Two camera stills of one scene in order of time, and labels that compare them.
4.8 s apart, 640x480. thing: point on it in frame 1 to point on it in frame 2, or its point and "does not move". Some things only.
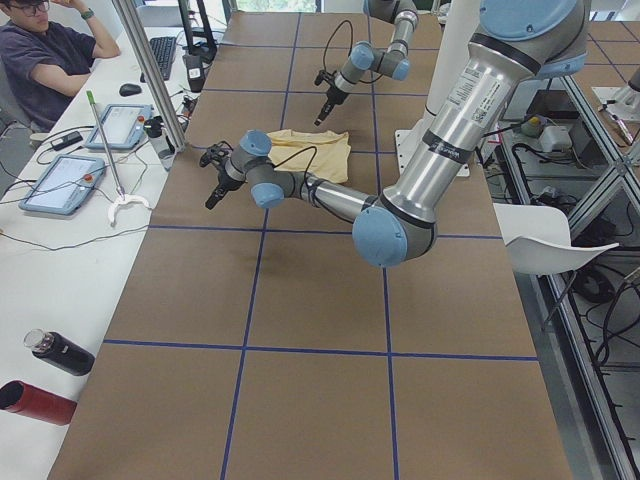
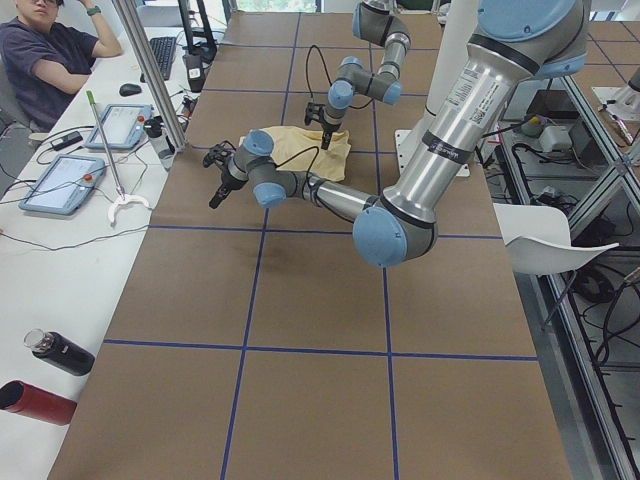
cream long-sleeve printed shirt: [332, 162] does not move
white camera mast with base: [458, 29] does not move
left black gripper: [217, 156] does not move
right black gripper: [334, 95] to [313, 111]
